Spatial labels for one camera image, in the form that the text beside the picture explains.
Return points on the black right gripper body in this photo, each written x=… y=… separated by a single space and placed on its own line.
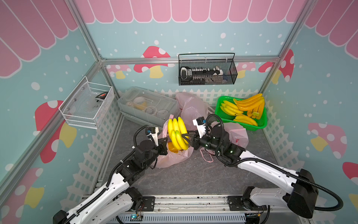
x=205 y=142

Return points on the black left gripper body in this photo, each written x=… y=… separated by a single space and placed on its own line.
x=161 y=149

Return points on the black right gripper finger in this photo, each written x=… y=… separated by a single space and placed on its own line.
x=189 y=136
x=189 y=143

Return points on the pink plastic bag front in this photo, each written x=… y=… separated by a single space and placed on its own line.
x=172 y=158

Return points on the pink plastic bag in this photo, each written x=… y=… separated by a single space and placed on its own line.
x=172 y=158
x=233 y=141
x=192 y=107

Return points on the yellow banana bunch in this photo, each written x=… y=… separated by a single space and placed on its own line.
x=239 y=116
x=176 y=127

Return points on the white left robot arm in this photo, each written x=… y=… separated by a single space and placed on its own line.
x=117 y=194

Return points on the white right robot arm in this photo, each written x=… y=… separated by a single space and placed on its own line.
x=295 y=190

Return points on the pink plastic bag right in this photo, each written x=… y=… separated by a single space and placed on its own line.
x=233 y=141

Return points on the pink plastic bag back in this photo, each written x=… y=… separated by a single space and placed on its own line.
x=192 y=107

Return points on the yellow banana bunch in basket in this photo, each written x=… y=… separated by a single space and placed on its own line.
x=239 y=116

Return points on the orange banana bunch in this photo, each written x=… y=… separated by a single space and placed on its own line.
x=254 y=106

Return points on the green plastic basket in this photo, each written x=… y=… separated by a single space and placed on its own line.
x=262 y=123

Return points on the clear lidded storage box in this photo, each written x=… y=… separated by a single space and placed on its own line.
x=147 y=108

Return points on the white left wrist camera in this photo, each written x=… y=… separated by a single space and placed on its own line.
x=152 y=134

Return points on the metal base rail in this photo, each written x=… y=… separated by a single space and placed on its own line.
x=194 y=209

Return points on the black wire mesh basket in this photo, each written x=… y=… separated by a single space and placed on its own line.
x=207 y=69

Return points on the white wire mesh basket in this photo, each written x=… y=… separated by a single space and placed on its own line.
x=87 y=104

